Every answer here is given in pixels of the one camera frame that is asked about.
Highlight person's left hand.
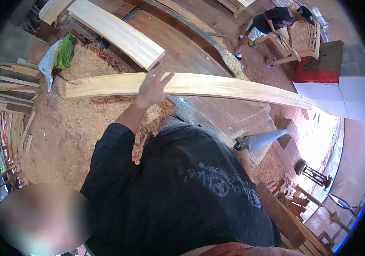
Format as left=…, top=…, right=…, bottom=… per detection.
left=137, top=68, right=176, bottom=108

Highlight person's left fingers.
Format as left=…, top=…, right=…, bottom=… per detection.
left=140, top=68, right=167, bottom=86

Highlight person's left thumb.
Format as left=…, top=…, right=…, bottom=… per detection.
left=161, top=72, right=176, bottom=89

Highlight long pale wooden plank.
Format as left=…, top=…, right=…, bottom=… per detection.
left=65, top=72, right=313, bottom=110

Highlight person's legs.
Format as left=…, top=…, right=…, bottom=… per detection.
left=157, top=116, right=202, bottom=135

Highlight dark wooden beam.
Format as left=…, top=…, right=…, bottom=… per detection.
left=128, top=0, right=244, bottom=77

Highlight wide pale wooden board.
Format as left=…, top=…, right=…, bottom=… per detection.
left=67, top=0, right=166, bottom=71

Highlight green and white sack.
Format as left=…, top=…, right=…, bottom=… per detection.
left=38, top=33, right=77, bottom=92

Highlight person's body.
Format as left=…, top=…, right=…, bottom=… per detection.
left=80, top=123, right=282, bottom=256

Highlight grey pointed blade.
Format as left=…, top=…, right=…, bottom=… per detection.
left=249, top=129, right=290, bottom=153

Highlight short pale wooden board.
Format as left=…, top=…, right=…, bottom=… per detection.
left=39, top=0, right=74, bottom=25

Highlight pile of wood offcuts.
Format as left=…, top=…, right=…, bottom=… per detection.
left=0, top=58, right=40, bottom=114

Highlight bundle of thin wood slats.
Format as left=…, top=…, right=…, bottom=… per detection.
left=7, top=110, right=36, bottom=155

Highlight pale slatted wooden bench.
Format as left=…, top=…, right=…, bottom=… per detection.
left=267, top=21, right=321, bottom=68

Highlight red and brown block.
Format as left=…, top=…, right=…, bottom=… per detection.
left=293, top=40, right=345, bottom=84

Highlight white block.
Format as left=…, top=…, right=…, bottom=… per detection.
left=293, top=75, right=365, bottom=122

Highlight dark turned wooden stand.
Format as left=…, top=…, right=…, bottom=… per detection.
left=294, top=158, right=333, bottom=190

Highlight stack of brown planks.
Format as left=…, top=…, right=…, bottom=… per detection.
left=257, top=181, right=330, bottom=256

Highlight pale wooden furniture frame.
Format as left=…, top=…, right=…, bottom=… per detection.
left=218, top=0, right=257, bottom=18

